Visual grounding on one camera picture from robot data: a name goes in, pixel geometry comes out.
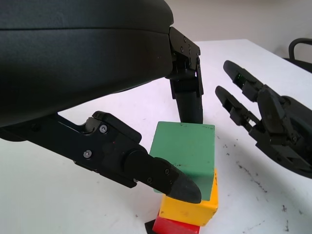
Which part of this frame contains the green wooden block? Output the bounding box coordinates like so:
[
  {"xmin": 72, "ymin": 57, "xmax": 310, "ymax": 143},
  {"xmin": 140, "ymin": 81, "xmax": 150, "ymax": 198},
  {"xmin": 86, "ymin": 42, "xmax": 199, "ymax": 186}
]
[{"xmin": 149, "ymin": 121, "xmax": 216, "ymax": 202}]

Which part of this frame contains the black office chair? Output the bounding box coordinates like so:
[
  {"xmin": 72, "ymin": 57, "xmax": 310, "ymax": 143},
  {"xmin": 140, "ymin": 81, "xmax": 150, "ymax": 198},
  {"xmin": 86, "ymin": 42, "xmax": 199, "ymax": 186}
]
[{"xmin": 282, "ymin": 37, "xmax": 312, "ymax": 74}]

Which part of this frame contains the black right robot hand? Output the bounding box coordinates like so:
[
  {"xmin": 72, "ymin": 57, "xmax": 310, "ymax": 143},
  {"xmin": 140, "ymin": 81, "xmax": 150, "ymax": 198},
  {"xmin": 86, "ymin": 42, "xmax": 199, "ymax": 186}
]
[{"xmin": 214, "ymin": 59, "xmax": 312, "ymax": 181}]

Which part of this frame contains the yellow wooden block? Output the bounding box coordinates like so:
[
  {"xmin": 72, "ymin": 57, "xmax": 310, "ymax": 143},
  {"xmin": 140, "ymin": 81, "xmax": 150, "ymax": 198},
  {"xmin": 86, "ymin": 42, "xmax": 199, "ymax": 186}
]
[{"xmin": 158, "ymin": 168, "xmax": 219, "ymax": 228}]

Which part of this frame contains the red wooden block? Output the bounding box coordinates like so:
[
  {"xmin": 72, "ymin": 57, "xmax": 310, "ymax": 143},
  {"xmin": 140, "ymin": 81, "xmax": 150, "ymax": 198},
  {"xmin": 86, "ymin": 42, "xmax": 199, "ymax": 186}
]
[{"xmin": 152, "ymin": 215, "xmax": 201, "ymax": 234}]

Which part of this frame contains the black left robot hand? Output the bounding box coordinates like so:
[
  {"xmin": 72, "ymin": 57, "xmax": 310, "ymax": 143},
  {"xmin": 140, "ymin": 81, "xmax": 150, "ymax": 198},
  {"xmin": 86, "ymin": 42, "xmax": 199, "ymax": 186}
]
[{"xmin": 0, "ymin": 0, "xmax": 204, "ymax": 204}]

